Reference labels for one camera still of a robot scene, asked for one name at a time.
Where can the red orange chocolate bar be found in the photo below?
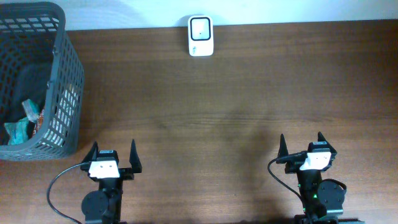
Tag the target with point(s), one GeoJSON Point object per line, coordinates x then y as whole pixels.
{"type": "Point", "coordinates": [39, 122]}

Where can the white barcode scanner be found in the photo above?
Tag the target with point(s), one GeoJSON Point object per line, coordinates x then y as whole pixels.
{"type": "Point", "coordinates": [200, 36]}

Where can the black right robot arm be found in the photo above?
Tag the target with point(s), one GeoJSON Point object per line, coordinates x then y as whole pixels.
{"type": "Point", "coordinates": [322, 199]}

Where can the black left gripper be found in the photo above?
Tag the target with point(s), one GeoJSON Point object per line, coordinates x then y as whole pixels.
{"type": "Point", "coordinates": [134, 160]}

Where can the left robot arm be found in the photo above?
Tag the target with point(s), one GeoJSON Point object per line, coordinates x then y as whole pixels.
{"type": "Point", "coordinates": [104, 205]}

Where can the dark grey plastic basket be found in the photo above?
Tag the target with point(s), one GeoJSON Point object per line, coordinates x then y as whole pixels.
{"type": "Point", "coordinates": [39, 63]}

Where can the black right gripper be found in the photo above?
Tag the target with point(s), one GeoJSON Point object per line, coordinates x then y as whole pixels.
{"type": "Point", "coordinates": [292, 168]}

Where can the green white tissue pack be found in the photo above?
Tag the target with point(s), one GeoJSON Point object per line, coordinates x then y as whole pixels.
{"type": "Point", "coordinates": [32, 110]}

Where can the white bamboo print tube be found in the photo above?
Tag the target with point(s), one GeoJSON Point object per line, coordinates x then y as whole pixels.
{"type": "Point", "coordinates": [17, 131]}

